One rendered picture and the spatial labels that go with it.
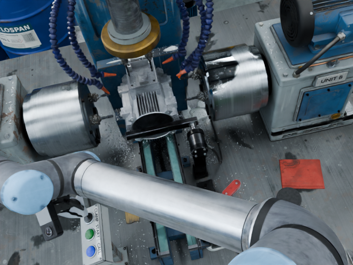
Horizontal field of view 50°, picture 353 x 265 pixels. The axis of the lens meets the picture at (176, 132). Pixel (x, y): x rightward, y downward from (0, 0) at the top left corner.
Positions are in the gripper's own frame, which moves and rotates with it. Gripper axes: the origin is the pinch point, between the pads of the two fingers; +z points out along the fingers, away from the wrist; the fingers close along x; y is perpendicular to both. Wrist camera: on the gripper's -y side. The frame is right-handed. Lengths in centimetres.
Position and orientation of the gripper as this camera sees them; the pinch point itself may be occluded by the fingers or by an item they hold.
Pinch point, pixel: (84, 215)
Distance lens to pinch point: 116.0
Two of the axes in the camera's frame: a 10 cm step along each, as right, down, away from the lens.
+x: -8.5, 4.2, 3.1
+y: -1.9, -8.1, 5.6
